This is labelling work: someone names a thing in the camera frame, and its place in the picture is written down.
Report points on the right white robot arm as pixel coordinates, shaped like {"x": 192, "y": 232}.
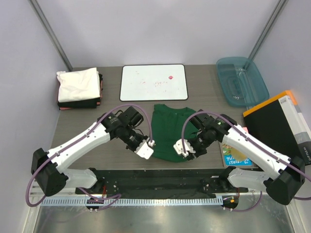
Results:
{"x": 280, "y": 176}

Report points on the white board mat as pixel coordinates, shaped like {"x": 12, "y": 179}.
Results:
{"x": 153, "y": 83}

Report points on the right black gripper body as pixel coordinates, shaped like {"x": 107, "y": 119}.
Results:
{"x": 199, "y": 143}

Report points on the yellow cup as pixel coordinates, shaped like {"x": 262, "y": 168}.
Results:
{"x": 237, "y": 155}

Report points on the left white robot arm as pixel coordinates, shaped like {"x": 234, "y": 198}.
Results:
{"x": 51, "y": 169}

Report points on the aluminium rail frame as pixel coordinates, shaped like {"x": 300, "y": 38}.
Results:
{"x": 154, "y": 211}

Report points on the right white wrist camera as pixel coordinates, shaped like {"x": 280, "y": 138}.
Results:
{"x": 183, "y": 148}

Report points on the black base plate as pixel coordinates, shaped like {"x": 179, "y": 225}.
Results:
{"x": 162, "y": 183}

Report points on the green polo t shirt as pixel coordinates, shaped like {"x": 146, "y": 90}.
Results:
{"x": 167, "y": 124}

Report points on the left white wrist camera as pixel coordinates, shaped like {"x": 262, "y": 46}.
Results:
{"x": 145, "y": 149}

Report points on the colourful picture book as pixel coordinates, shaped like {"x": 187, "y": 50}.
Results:
{"x": 228, "y": 160}

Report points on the teal plastic bin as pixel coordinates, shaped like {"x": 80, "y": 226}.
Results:
{"x": 241, "y": 82}

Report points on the black orange file box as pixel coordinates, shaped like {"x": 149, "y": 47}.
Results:
{"x": 278, "y": 122}

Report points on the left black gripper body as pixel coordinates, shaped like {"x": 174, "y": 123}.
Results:
{"x": 132, "y": 139}

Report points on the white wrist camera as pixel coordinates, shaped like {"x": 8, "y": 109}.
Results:
{"x": 145, "y": 149}
{"x": 183, "y": 148}

